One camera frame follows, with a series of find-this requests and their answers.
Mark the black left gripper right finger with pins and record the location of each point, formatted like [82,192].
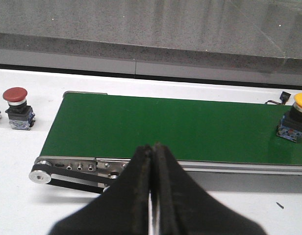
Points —
[182,207]

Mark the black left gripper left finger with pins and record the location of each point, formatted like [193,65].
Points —
[121,210]

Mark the red mushroom push button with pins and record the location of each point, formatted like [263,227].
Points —
[21,115]

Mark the yellow mushroom push button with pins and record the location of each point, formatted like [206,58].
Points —
[290,125]

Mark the black drive belt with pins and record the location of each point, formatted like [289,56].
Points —
[60,177]

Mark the silver drive pulley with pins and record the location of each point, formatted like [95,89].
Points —
[40,177]

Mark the conveyor end roller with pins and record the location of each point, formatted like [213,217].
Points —
[43,162]

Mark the aluminium conveyor frame rail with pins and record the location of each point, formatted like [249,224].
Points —
[214,166]

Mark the black sensor with cable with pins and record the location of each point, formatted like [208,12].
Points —
[284,97]

